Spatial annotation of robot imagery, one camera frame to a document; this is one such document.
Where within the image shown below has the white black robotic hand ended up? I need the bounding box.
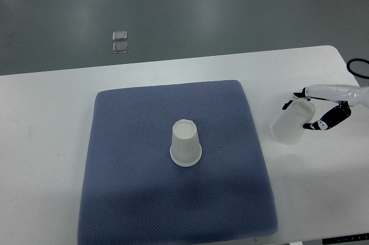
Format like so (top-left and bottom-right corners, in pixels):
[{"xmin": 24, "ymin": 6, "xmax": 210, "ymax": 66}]
[{"xmin": 282, "ymin": 85, "xmax": 368, "ymax": 130}]

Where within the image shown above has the white paper cup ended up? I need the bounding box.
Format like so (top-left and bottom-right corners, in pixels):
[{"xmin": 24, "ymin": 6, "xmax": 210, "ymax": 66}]
[
  {"xmin": 170, "ymin": 119, "xmax": 202, "ymax": 167},
  {"xmin": 270, "ymin": 99, "xmax": 315, "ymax": 144}
]

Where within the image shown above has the black table control panel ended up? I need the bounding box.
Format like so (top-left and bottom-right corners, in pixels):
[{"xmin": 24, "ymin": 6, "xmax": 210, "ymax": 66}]
[{"xmin": 322, "ymin": 233, "xmax": 368, "ymax": 244}]

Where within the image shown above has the white paper cup on mat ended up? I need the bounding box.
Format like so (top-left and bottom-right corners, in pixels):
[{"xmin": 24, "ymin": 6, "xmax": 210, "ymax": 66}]
[{"xmin": 170, "ymin": 119, "xmax": 202, "ymax": 167}]

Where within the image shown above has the lower metal floor plate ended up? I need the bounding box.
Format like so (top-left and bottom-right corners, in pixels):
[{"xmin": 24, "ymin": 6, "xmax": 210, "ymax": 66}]
[{"xmin": 112, "ymin": 42, "xmax": 128, "ymax": 54}]

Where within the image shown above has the metal floor plate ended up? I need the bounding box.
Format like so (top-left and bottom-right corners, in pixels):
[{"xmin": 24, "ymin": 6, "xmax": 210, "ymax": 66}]
[
  {"xmin": 112, "ymin": 42, "xmax": 128, "ymax": 54},
  {"xmin": 112, "ymin": 30, "xmax": 127, "ymax": 41}
]

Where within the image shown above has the upper metal floor plate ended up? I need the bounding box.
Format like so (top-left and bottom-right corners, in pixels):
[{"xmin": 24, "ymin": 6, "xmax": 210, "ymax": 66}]
[{"xmin": 112, "ymin": 30, "xmax": 127, "ymax": 41}]

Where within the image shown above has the blue quilted mat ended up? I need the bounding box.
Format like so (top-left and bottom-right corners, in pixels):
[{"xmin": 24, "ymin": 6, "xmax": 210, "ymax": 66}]
[{"xmin": 77, "ymin": 80, "xmax": 278, "ymax": 244}]

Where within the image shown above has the black cable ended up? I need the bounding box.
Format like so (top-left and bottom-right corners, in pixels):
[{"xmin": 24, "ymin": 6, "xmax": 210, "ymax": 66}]
[{"xmin": 346, "ymin": 58, "xmax": 369, "ymax": 79}]

